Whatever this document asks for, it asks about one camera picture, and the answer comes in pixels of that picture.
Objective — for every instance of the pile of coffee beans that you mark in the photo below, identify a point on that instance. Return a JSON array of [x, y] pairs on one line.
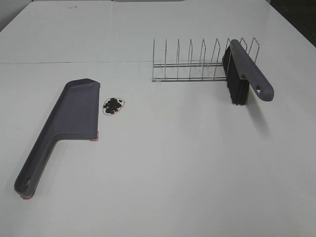
[[112, 106]]

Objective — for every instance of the grey plastic dustpan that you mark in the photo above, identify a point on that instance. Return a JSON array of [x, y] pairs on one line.
[[73, 117]]

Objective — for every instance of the grey hand brush black bristles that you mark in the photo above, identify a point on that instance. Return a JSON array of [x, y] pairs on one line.
[[242, 73]]

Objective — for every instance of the chrome wire dish rack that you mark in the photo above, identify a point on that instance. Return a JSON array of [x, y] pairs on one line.
[[189, 64]]

